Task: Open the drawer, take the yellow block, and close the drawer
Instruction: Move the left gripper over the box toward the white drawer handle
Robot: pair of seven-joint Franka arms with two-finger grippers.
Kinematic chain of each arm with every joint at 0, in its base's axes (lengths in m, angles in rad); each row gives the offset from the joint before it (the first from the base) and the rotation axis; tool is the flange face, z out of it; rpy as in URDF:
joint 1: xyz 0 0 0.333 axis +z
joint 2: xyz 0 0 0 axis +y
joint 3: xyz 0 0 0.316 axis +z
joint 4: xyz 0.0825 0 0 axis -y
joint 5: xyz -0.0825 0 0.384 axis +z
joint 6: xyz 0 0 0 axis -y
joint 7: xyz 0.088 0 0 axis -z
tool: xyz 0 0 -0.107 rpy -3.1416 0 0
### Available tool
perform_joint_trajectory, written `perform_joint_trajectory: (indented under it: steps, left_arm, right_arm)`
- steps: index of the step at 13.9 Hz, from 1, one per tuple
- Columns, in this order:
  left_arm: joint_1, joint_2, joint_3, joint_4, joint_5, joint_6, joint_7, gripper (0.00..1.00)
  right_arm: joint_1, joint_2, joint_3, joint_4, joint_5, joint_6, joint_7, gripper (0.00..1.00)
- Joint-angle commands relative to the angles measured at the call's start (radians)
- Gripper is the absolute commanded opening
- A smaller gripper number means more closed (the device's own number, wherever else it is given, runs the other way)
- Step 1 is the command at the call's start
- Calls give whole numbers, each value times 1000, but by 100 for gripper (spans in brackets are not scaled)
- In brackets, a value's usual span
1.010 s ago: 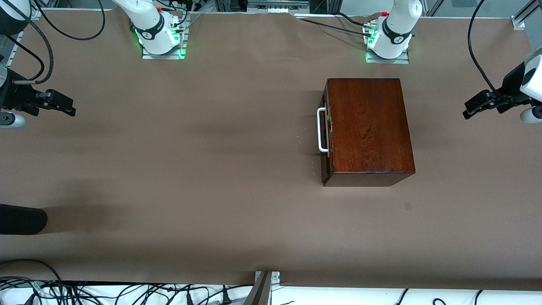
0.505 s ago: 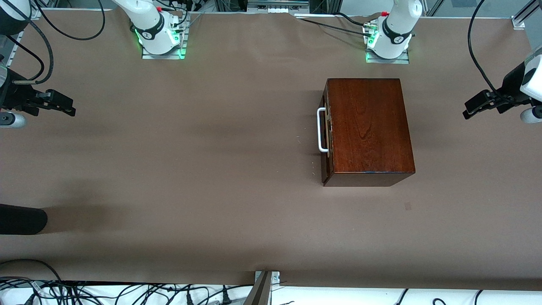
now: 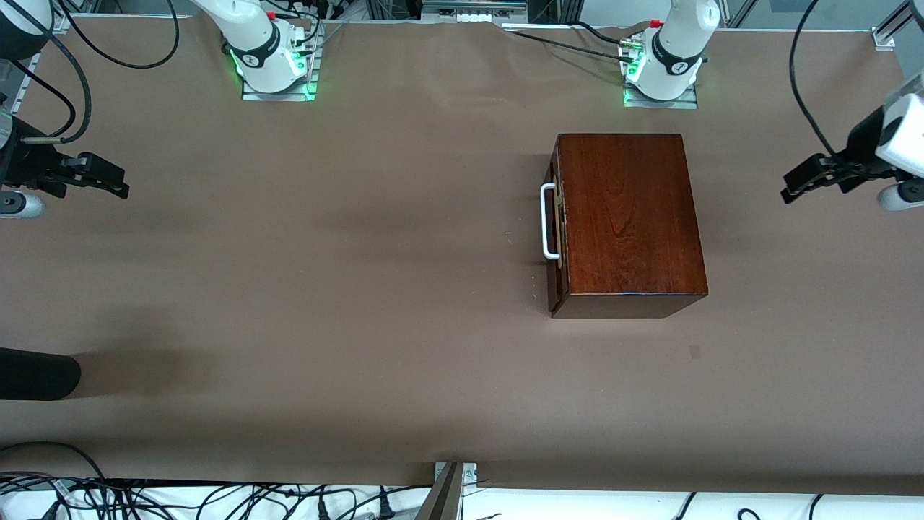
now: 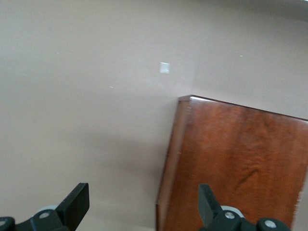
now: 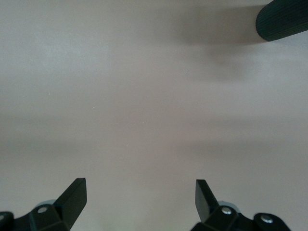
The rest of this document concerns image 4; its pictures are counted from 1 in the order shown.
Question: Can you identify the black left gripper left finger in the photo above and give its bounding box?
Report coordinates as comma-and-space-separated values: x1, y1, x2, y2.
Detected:
0, 182, 90, 231

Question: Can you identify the dark brown wooden cabinet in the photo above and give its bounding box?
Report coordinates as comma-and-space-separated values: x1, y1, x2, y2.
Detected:
155, 95, 308, 231

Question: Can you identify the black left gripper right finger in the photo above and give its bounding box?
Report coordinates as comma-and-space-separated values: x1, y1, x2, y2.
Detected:
197, 183, 292, 231

